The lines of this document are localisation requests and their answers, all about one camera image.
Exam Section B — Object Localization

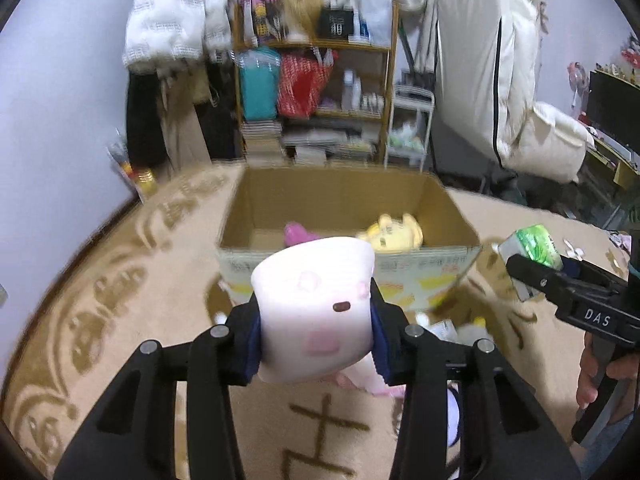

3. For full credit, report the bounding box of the green tissue pack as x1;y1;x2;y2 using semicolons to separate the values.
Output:
497;224;563;270

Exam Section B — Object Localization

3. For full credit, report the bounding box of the pink tissue pack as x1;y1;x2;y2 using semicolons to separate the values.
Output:
332;353;406;399

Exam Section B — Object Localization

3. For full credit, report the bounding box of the white marshmallow face plush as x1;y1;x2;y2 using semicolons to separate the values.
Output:
250;236;375;384

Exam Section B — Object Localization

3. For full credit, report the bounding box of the purple haired doll plush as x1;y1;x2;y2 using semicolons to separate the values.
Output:
447;384;462;448

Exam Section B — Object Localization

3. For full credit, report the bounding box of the person's right hand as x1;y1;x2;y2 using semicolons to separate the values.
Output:
575;330;640;426

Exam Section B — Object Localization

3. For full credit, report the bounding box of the yellow plush toy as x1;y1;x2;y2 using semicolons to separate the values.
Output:
356;214;423;254

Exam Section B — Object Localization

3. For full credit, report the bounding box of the pink plush toy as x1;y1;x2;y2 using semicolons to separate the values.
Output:
283;222;320;247

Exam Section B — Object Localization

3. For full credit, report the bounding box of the white rolling cart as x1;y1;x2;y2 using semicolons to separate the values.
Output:
383;84;436;172

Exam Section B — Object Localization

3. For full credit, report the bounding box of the cardboard box with yellow print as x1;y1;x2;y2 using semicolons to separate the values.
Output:
217;166;480;311

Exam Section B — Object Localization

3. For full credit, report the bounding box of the stack of books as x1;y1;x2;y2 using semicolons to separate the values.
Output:
240;119;380;166

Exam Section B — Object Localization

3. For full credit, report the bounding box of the wooden storage shelf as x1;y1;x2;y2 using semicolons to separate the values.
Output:
232;0;398;165

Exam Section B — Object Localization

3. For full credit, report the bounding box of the red gift bag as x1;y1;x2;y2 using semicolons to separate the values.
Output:
277;47;336;118

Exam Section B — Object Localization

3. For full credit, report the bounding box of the black box labelled 40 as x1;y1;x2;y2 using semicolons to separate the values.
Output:
317;6;355;40

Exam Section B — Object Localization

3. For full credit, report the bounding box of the teal gift bag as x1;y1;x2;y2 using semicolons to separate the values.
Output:
236;47;281;122

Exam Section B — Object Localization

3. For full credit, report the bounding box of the white puffer jacket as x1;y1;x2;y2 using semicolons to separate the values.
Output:
122;0;232;74

